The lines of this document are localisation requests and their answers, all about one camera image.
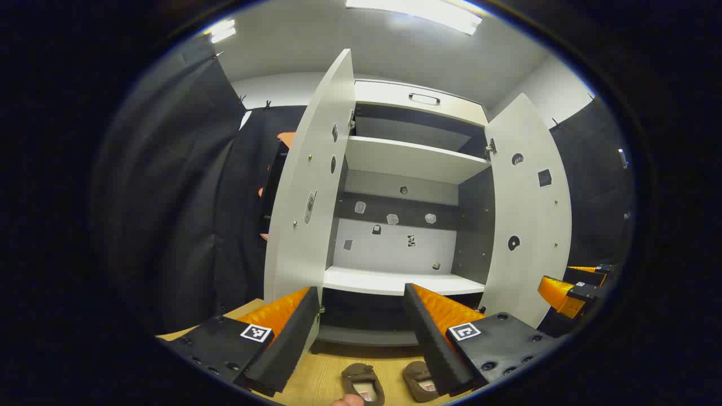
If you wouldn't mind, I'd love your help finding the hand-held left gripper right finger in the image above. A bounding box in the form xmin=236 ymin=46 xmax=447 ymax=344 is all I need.
xmin=403 ymin=283 xmax=565 ymax=397

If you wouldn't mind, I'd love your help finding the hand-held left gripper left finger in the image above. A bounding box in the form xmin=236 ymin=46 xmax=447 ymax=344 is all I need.
xmin=157 ymin=286 xmax=321 ymax=398

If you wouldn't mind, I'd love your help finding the brown fuzzy shoe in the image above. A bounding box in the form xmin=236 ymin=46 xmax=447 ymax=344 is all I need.
xmin=341 ymin=363 xmax=386 ymax=406
xmin=402 ymin=361 xmax=438 ymax=403

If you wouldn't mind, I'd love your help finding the white cabinet door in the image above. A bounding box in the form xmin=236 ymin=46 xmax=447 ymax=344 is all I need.
xmin=263 ymin=48 xmax=357 ymax=356
xmin=482 ymin=93 xmax=573 ymax=329

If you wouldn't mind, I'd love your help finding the white shoe cabinet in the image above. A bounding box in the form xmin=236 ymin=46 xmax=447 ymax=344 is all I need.
xmin=316 ymin=79 xmax=496 ymax=347

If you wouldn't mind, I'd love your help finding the black backdrop cloth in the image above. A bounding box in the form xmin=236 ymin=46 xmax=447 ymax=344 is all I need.
xmin=90 ymin=34 xmax=638 ymax=339

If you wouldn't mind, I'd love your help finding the ceiling light panel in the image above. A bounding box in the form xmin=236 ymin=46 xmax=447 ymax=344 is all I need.
xmin=345 ymin=0 xmax=483 ymax=36
xmin=210 ymin=19 xmax=237 ymax=44

